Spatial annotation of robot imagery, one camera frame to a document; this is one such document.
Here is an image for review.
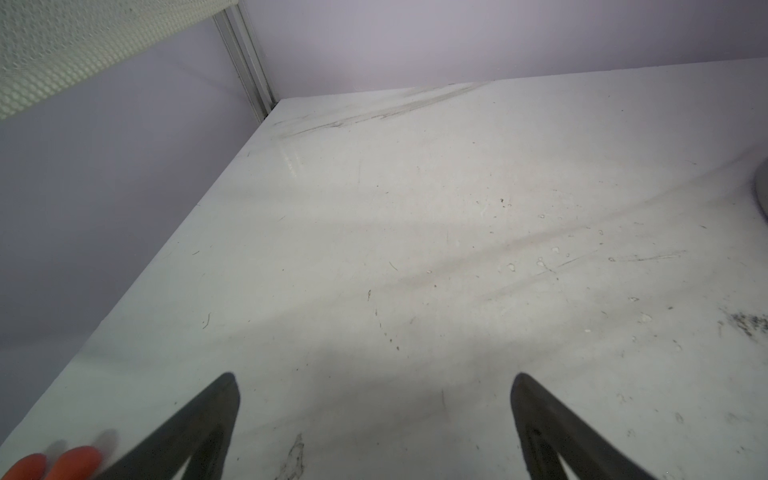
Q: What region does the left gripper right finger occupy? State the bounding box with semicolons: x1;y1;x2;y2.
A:
510;373;652;479

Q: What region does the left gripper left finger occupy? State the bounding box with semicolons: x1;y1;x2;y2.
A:
97;373;240;479

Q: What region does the grey bin with green liner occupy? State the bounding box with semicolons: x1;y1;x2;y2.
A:
754;160;768;218

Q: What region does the orange work glove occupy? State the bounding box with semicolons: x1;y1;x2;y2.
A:
1;446;103;480

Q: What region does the white two-tier mesh shelf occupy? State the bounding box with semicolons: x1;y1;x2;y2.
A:
1;0;236;120

